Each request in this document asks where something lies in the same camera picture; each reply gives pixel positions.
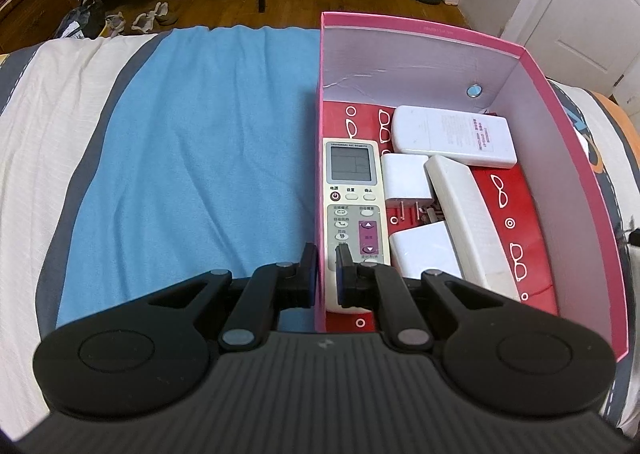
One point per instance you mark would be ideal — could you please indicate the grey white slipper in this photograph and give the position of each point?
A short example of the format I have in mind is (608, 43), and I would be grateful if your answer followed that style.
(165, 14)
(145, 21)

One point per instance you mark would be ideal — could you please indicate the white remote with grey screen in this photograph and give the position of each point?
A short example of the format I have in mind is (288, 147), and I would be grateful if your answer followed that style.
(352, 204)

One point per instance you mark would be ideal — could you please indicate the white square charger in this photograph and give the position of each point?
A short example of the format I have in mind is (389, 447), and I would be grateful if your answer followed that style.
(406, 179)

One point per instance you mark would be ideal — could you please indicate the striped bed sheet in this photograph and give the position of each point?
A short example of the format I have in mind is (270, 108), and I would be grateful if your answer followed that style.
(175, 159)

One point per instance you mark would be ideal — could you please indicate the dark bag on floor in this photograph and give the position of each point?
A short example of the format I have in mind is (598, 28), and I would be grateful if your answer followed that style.
(82, 21)

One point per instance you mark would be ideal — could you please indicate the dark wooden nightstand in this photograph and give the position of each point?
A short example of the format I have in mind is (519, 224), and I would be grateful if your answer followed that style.
(35, 9)

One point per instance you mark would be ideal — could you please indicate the long white power adapter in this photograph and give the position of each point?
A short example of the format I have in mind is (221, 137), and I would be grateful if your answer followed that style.
(470, 229)

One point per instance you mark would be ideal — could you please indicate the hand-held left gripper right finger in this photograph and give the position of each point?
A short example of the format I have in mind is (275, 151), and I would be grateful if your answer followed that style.
(341, 281)

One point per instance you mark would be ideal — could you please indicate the white labelled power bank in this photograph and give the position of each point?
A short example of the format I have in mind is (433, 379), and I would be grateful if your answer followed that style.
(440, 134)

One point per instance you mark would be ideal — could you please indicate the white door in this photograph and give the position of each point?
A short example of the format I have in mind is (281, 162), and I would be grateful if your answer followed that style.
(580, 9)

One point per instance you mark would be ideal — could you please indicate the pink cardboard box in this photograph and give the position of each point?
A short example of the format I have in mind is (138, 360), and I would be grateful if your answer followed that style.
(575, 184)

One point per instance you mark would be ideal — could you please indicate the white charger with port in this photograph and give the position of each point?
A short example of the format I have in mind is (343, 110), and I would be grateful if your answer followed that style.
(425, 249)

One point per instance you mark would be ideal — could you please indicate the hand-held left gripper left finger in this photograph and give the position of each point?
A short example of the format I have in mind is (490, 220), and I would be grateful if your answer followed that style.
(311, 279)

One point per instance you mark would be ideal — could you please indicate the red printed flat case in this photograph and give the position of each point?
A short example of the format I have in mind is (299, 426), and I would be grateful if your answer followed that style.
(505, 214)

